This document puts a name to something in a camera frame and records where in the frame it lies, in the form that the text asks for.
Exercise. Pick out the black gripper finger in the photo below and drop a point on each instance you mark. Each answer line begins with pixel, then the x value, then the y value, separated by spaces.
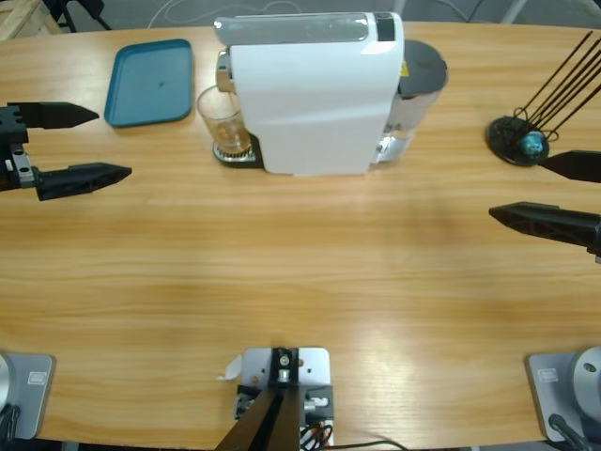
pixel 56 115
pixel 582 165
pixel 554 223
pixel 75 181

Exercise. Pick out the clear drinking glass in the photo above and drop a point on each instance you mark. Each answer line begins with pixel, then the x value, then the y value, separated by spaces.
pixel 220 127

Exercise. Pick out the white capsule coffee machine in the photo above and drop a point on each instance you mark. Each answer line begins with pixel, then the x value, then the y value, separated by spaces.
pixel 310 103

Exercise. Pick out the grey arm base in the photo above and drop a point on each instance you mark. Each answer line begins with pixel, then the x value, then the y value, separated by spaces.
pixel 28 394
pixel 563 390

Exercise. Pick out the blue coffee capsule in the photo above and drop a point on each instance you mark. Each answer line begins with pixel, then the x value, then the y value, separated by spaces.
pixel 533 145

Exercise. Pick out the black capsule holder with rods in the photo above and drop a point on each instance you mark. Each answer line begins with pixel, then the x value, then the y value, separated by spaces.
pixel 504 138

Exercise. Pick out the teal plastic tray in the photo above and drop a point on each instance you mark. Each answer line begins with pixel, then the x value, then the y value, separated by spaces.
pixel 150 84

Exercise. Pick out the wide white metal leg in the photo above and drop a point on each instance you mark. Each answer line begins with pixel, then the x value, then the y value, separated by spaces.
pixel 514 9

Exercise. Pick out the dark grey water tank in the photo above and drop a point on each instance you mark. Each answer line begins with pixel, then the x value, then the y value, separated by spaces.
pixel 422 61

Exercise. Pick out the white tape tab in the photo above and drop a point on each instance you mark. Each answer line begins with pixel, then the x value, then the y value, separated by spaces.
pixel 231 368

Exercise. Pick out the white mounting block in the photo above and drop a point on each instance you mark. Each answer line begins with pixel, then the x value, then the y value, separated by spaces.
pixel 314 366

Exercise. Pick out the black camera post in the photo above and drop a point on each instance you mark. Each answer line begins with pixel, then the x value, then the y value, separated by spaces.
pixel 267 423

